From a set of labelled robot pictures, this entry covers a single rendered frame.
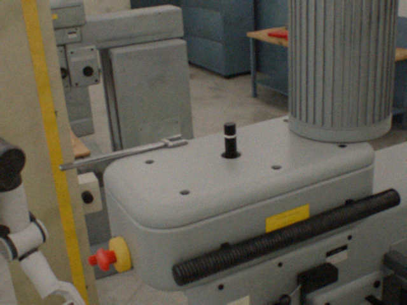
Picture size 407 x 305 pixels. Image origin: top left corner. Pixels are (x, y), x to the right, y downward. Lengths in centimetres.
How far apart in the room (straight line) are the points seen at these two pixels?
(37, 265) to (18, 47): 118
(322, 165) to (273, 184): 11
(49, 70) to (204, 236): 186
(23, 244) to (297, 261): 91
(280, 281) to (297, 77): 38
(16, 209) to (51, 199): 119
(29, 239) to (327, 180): 99
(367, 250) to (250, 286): 29
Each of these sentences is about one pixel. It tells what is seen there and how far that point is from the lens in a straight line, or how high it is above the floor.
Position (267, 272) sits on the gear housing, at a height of 171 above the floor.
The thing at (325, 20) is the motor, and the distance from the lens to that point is 99.
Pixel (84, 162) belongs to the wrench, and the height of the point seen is 190.
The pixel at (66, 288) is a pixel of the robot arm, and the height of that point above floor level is 131.
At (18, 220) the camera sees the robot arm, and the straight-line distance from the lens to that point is 167.
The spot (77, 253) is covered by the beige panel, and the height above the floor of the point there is 72.
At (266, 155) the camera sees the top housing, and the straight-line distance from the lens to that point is 99.
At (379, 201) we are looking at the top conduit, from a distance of 104.
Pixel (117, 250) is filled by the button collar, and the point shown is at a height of 178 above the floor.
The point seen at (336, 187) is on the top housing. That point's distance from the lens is 100.
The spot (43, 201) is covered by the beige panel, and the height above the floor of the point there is 106.
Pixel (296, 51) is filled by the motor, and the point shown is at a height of 205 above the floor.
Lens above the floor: 229
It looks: 22 degrees down
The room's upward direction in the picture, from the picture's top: 4 degrees counter-clockwise
